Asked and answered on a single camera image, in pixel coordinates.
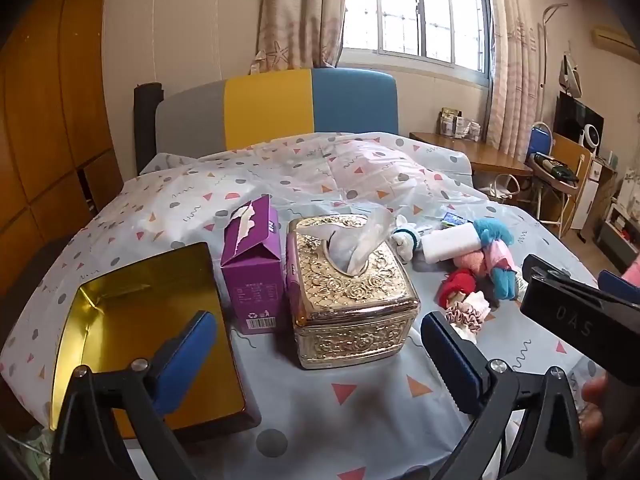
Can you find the wooden wardrobe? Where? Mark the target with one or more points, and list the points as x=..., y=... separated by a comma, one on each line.
x=50, y=110

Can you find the person's right hand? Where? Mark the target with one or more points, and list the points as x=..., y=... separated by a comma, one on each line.
x=595, y=410

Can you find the white tissue sheet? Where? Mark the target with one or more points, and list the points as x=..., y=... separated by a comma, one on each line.
x=360, y=240

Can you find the black hair styling tool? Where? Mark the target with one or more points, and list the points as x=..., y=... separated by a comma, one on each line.
x=555, y=167

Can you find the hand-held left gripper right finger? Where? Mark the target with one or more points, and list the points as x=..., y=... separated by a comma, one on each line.
x=455, y=365

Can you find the printed plastic bed cover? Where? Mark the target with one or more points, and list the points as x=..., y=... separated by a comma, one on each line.
x=325, y=175

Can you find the white towel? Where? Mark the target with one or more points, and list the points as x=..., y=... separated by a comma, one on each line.
x=450, y=245

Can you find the patterned beige curtain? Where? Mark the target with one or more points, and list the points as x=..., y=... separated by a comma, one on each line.
x=300, y=10
x=515, y=60

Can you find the wooden side cabinet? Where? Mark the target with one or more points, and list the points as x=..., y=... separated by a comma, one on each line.
x=572, y=160

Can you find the white hanging appliance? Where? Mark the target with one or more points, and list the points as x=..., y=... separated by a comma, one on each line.
x=571, y=75

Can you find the clear organizer with small boxes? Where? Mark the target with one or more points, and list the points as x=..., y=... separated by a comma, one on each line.
x=457, y=122

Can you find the barred window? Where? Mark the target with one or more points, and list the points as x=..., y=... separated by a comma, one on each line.
x=415, y=10

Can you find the white metal stand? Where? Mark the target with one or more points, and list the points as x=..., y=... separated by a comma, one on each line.
x=542, y=35

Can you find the wooden desk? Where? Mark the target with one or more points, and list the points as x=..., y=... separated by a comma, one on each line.
x=475, y=152

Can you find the blue chair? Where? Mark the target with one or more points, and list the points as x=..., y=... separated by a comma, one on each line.
x=540, y=137

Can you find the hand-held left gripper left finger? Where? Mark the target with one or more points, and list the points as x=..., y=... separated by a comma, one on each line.
x=190, y=355

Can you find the purple tissue carton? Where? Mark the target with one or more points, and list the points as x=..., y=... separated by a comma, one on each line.
x=250, y=285

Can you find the wall air conditioner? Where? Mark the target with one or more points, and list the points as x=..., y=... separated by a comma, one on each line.
x=612, y=37

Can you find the blue pocket tissue packet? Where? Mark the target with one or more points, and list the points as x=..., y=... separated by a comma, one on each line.
x=452, y=218

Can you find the white plush toy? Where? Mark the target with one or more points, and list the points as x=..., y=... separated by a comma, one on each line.
x=405, y=242

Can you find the brown satin scrunchie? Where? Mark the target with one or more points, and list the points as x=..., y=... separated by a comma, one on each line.
x=470, y=310

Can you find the gold metal tin box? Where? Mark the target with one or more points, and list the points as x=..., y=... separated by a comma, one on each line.
x=125, y=320

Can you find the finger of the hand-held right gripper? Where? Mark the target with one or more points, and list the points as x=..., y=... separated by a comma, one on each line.
x=565, y=312
x=620, y=287

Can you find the black monitor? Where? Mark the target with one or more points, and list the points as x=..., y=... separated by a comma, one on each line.
x=575, y=115

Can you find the red blanket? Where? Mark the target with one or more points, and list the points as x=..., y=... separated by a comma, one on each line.
x=632, y=272

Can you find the white round fan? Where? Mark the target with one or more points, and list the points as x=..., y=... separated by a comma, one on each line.
x=592, y=135

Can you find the red fluffy cloth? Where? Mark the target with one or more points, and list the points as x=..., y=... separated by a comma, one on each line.
x=457, y=285

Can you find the grey low cabinet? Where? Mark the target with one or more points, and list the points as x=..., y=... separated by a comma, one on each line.
x=620, y=235

